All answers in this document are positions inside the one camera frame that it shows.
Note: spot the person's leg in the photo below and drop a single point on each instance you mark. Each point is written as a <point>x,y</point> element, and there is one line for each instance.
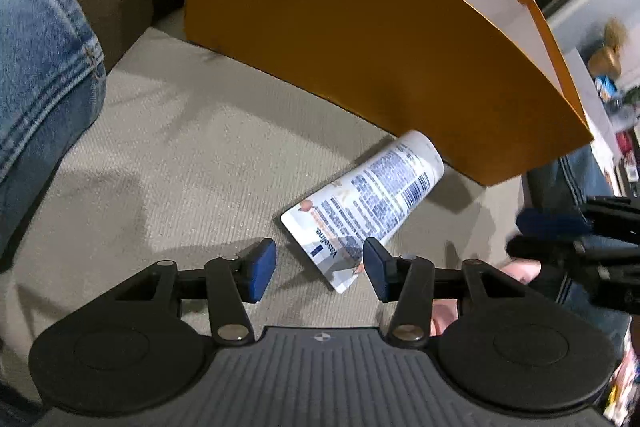
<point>40,82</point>
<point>575,177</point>

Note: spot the person's right leg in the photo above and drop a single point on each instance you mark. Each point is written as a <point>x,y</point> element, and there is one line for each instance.
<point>575,177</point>

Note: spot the white lotion tube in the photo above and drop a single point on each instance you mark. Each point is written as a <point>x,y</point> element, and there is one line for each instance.
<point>370,197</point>

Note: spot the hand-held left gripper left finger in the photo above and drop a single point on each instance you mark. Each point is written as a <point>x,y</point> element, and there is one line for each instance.
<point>262,269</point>

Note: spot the orange cardboard box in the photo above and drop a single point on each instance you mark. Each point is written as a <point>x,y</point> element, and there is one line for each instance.
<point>350,32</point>

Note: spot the beige sofa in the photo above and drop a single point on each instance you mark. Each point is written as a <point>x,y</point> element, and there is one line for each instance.
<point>175,157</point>

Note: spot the person's left leg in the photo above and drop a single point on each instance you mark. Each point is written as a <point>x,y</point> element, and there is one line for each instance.
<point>40,82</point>

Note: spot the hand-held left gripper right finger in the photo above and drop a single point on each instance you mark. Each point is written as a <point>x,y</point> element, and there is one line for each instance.
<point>377,272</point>

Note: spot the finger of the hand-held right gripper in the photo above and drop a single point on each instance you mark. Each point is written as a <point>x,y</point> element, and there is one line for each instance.
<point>550,224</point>
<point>550,249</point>

